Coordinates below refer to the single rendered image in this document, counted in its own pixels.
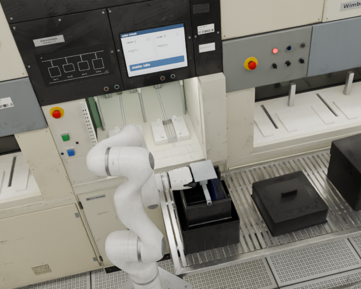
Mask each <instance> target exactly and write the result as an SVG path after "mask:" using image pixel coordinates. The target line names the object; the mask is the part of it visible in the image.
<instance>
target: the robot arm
mask: <svg viewBox="0 0 361 289"><path fill-rule="evenodd" d="M85 163H86V166H87V169H88V170H89V171H90V172H91V173H92V174H94V175H98V176H104V177H121V176H123V177H127V179H126V180H125V181H124V182H123V183H121V184H120V185H119V186H118V187H117V189H116V191H115V193H114V203H115V208H116V212H117V215H118V218H119V219H120V221H121V222H122V224H123V225H124V226H126V227H127V228H128V229H129V230H119V231H114V232H112V233H110V234H109V235H108V237H107V238H106V241H105V246H104V248H105V254H106V256H107V258H108V259H109V261H110V262H111V263H113V264H114V265H115V266H117V267H118V268H120V269H121V270H123V271H125V272H127V273H129V275H130V278H131V281H132V285H133V286H132V288H131V289H171V287H170V285H169V283H168V281H167V280H166V279H164V278H162V277H160V274H159V270H158V265H157V261H159V260H160V259H161V258H162V257H163V256H164V254H165V251H166V241H165V239H164V236H163V234H162V233H161V231H160V230H159V229H158V227H157V226H156V225H155V224H154V223H153V222H152V221H151V220H150V219H149V217H148V216H147V214H146V212H145V210H144V206H145V207H146V208H147V209H156V208H157V207H158V206H159V205H160V194H159V193H160V192H164V191H168V190H169V188H170V189H172V190H183V189H189V188H195V187H196V185H197V183H199V182H195V180H194V177H192V176H191V175H193V173H192V171H191V167H190V166H189V165H187V166H186V167H181V168H178V169H175V170H171V171H169V172H168V173H167V174H166V172H162V173H158V174H154V166H155V161H154V157H153V155H152V154H151V152H150V151H149V150H148V148H147V145H146V141H145V139H144V136H143V133H142V131H141V130H140V128H139V127H137V126H135V125H133V124H128V125H126V126H124V127H123V128H122V129H121V130H120V131H119V132H118V133H117V134H116V135H114V136H112V137H109V138H107V139H105V140H102V141H101V142H99V143H97V144H96V145H94V146H93V147H92V148H91V149H90V151H89V152H88V154H87V156H86V161H85Z"/></svg>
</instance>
